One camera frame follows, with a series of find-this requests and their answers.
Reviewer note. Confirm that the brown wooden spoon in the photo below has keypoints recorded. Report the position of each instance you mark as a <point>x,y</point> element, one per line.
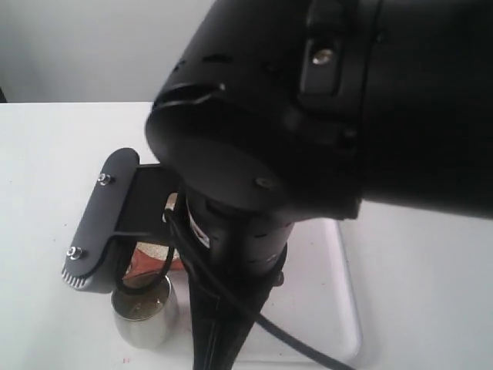
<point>146,258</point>

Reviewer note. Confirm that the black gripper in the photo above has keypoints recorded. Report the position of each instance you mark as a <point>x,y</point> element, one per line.
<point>246,252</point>

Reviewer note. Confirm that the white cabinet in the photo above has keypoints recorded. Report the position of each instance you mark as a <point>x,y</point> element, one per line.
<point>92,51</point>

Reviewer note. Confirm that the steel bowl with rice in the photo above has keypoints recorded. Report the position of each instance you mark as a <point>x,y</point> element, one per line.
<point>176,264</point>

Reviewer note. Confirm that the white plastic tray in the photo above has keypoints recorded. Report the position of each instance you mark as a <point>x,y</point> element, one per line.
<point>316,301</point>

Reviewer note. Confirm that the small steel cup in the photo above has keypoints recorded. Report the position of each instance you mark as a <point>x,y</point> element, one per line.
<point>146,320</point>

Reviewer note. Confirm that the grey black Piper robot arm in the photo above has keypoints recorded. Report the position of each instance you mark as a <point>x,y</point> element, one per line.
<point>283,111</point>

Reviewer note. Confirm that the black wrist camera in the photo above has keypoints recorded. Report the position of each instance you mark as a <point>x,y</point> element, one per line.
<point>126,207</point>

